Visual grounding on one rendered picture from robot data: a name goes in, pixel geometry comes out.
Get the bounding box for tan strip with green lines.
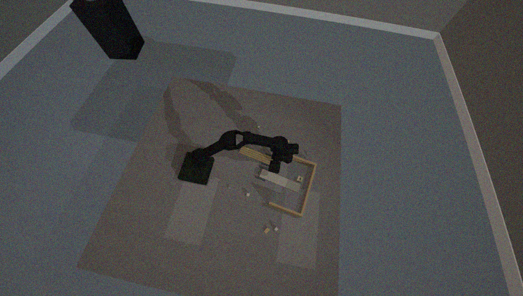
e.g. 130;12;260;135
239;146;273;165

